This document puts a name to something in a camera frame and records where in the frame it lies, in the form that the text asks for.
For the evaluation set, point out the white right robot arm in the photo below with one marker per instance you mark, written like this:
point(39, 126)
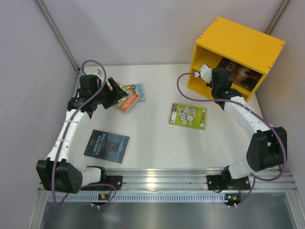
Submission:
point(268, 145)

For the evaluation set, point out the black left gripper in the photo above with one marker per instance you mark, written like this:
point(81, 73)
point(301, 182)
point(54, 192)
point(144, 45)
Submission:
point(110, 93)

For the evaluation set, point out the light blue treehouse book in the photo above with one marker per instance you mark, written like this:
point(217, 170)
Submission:
point(139, 90)

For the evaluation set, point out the aluminium mounting rail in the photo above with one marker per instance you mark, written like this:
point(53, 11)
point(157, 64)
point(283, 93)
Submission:
point(181, 185)

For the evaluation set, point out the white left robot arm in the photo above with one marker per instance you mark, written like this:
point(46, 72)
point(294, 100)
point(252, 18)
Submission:
point(57, 172)

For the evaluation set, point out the yellow wooden shelf box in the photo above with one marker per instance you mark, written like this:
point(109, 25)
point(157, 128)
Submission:
point(247, 54)

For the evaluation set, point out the green comic book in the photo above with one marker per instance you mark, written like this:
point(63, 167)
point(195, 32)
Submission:
point(188, 116)

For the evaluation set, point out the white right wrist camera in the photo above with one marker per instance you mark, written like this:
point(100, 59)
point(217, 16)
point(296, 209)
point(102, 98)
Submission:
point(204, 73)

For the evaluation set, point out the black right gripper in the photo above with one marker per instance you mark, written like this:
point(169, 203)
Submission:
point(224, 78)

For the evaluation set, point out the Three Days To See book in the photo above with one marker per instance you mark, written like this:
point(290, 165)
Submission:
point(240, 75)

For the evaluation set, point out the orange treehouse book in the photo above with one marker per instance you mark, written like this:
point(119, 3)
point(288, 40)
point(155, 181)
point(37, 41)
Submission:
point(126, 103)

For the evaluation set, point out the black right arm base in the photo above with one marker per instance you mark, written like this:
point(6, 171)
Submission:
point(224, 181)

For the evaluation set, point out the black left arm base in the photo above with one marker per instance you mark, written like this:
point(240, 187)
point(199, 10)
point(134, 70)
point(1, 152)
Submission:
point(107, 181)

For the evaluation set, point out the Nineteen Eighty-Four blue book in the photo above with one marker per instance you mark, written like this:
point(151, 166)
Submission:
point(107, 146)

